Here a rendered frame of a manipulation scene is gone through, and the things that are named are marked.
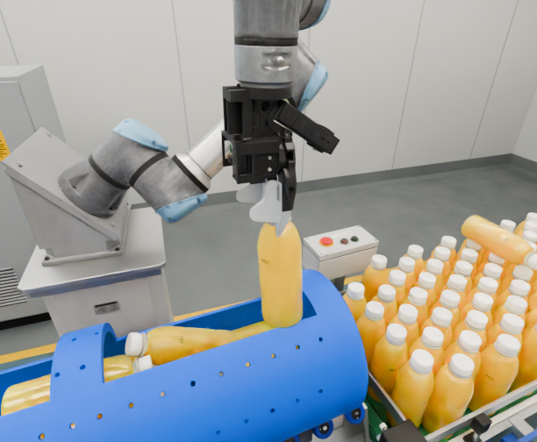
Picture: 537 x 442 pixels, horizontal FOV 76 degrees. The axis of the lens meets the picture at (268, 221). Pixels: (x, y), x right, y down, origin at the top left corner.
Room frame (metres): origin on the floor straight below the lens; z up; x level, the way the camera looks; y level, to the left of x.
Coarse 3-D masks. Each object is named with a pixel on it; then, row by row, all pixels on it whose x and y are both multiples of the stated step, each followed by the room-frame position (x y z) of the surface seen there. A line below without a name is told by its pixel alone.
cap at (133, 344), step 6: (132, 336) 0.41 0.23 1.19; (138, 336) 0.41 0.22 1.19; (126, 342) 0.41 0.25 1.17; (132, 342) 0.40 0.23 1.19; (138, 342) 0.40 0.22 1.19; (126, 348) 0.40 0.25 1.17; (132, 348) 0.39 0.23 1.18; (138, 348) 0.40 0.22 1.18; (126, 354) 0.39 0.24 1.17; (132, 354) 0.39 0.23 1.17; (138, 354) 0.39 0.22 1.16
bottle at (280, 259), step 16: (272, 224) 0.44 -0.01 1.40; (288, 224) 0.45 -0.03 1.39; (272, 240) 0.43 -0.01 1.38; (288, 240) 0.43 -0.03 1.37; (272, 256) 0.42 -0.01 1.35; (288, 256) 0.42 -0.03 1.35; (272, 272) 0.42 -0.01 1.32; (288, 272) 0.42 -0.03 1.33; (272, 288) 0.41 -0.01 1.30; (288, 288) 0.41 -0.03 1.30; (272, 304) 0.41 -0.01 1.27; (288, 304) 0.41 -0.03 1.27; (272, 320) 0.41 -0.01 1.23; (288, 320) 0.40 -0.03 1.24
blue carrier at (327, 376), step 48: (96, 336) 0.38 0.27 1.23; (288, 336) 0.39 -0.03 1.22; (336, 336) 0.40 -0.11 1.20; (0, 384) 0.39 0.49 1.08; (96, 384) 0.30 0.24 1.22; (144, 384) 0.30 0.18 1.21; (192, 384) 0.47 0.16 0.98; (240, 384) 0.32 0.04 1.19; (288, 384) 0.34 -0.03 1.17; (336, 384) 0.35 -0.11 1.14; (0, 432) 0.24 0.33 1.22; (48, 432) 0.24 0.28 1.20; (96, 432) 0.25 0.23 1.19; (144, 432) 0.26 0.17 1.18; (192, 432) 0.27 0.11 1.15; (240, 432) 0.29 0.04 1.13; (288, 432) 0.31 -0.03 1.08
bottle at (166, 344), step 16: (144, 336) 0.42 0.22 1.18; (160, 336) 0.42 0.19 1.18; (176, 336) 0.43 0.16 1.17; (192, 336) 0.44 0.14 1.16; (208, 336) 0.45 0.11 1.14; (224, 336) 0.47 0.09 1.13; (144, 352) 0.40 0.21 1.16; (160, 352) 0.40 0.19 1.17; (176, 352) 0.41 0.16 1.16; (192, 352) 0.42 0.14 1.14
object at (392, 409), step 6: (372, 378) 0.48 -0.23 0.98; (372, 384) 0.48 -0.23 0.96; (378, 384) 0.47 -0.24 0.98; (378, 390) 0.46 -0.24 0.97; (384, 390) 0.45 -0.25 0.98; (378, 396) 0.45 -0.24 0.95; (384, 396) 0.44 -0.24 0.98; (384, 402) 0.44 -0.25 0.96; (390, 402) 0.43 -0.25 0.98; (390, 408) 0.42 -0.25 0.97; (396, 408) 0.41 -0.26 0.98; (390, 414) 0.42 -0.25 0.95; (396, 414) 0.41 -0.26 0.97; (402, 414) 0.40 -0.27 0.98; (396, 420) 0.40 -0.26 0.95; (402, 420) 0.39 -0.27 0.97
